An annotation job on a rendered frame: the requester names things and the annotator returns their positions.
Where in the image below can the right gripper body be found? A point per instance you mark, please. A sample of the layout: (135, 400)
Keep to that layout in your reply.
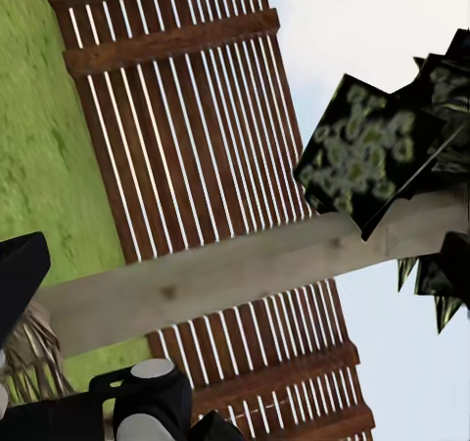
(28, 422)

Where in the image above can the tree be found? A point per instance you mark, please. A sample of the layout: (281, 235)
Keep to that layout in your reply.
(389, 175)

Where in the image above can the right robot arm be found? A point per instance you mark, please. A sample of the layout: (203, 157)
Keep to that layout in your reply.
(153, 403)

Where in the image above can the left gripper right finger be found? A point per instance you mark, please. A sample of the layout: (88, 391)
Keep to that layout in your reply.
(455, 262)

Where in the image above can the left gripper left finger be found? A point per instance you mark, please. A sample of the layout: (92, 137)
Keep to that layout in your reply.
(24, 261)

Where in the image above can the wicker basket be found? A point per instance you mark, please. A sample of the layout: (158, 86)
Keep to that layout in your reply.
(37, 320)

